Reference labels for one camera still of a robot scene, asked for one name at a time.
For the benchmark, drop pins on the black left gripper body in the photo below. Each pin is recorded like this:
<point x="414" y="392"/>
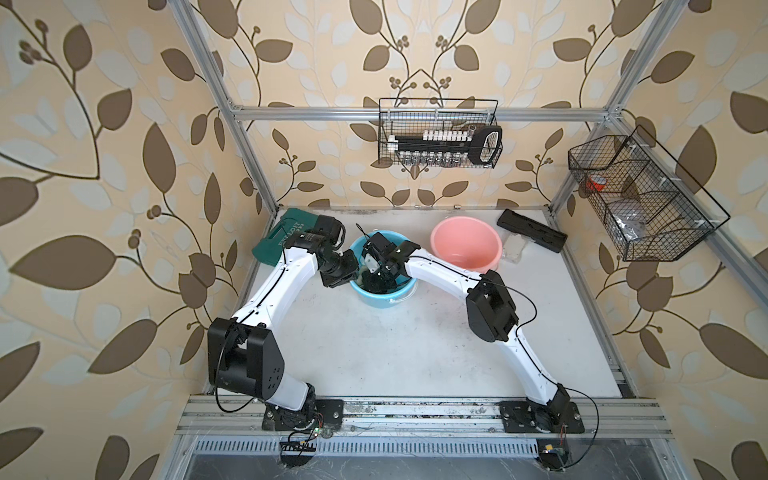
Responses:
<point x="338" y="270"/>

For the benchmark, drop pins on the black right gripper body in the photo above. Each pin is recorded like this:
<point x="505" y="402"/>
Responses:
<point x="379" y="280"/>

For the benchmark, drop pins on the blue plastic bucket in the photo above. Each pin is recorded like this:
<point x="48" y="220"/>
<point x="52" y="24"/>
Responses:
<point x="405" y="290"/>

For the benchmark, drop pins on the pink plastic bucket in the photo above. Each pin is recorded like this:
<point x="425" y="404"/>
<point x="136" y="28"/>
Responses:
<point x="468" y="243"/>

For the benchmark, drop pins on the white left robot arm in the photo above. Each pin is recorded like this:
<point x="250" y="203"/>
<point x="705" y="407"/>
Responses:
<point x="243" y="353"/>

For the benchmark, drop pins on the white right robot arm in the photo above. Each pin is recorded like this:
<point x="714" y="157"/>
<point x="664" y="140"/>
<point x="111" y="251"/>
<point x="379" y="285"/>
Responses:
<point x="491" y="313"/>

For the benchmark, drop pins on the green tool case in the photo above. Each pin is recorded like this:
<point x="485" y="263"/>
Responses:
<point x="269" y="249"/>

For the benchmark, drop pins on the black socket set holder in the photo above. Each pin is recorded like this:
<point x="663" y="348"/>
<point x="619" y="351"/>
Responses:
<point x="477" y="147"/>

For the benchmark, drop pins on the clear bag with white part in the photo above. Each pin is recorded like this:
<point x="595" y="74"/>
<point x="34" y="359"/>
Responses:
<point x="513" y="248"/>

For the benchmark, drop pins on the black plastic tray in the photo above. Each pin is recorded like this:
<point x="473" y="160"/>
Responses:
<point x="541" y="234"/>

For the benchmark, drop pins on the red tape roll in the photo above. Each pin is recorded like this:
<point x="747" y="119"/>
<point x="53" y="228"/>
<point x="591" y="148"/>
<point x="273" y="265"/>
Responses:
<point x="595" y="183"/>

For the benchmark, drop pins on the clear plastic bag in basket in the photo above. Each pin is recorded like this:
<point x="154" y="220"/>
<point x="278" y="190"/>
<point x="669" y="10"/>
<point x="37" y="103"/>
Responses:
<point x="629" y="216"/>

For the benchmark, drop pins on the black wire basket back wall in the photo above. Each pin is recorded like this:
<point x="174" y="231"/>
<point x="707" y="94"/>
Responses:
<point x="412" y="116"/>

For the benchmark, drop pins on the black wire basket wall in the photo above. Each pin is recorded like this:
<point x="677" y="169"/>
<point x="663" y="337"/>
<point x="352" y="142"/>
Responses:
<point x="412" y="116"/>
<point x="680" y="212"/>

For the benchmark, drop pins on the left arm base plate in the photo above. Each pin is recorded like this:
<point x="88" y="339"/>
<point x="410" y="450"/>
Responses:
<point x="323" y="414"/>

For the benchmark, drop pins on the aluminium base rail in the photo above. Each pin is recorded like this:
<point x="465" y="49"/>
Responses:
<point x="443" y="427"/>

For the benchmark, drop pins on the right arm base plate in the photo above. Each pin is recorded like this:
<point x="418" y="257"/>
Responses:
<point x="529" y="417"/>

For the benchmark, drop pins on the black wire basket right wall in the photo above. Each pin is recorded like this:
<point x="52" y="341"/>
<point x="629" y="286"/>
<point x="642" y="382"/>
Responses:
<point x="680" y="212"/>

